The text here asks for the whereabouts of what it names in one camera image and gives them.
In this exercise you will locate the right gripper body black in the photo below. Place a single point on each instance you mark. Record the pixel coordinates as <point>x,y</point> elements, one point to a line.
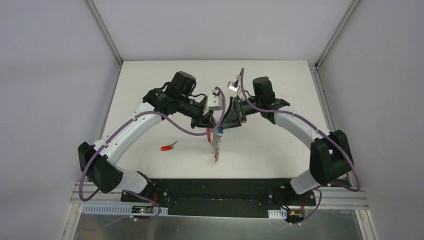
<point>238,110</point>

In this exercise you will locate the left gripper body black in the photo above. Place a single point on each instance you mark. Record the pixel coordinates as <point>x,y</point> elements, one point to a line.
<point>200,119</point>

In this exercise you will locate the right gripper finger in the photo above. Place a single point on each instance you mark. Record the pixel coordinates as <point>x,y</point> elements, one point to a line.
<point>231,116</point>
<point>230,125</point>

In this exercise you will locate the key organizer with red handle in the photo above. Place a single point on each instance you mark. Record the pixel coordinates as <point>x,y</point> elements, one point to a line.
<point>214,139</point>

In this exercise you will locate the key with red tag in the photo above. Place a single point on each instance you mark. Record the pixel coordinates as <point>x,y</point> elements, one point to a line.
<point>168,147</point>

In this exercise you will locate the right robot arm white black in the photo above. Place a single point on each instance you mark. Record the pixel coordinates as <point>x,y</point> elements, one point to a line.
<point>330,155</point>

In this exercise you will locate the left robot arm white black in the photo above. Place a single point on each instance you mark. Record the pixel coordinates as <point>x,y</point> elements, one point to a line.
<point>99,161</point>

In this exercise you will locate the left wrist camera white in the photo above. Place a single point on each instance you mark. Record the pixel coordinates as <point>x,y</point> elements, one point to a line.
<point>213,101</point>

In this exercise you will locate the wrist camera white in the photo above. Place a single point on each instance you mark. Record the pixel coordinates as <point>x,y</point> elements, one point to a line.
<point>213,101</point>
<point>233,85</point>

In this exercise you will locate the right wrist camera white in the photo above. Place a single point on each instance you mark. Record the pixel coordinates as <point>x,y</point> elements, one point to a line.
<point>233,85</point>

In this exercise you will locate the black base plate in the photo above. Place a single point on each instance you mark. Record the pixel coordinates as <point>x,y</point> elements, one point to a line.
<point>225,197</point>

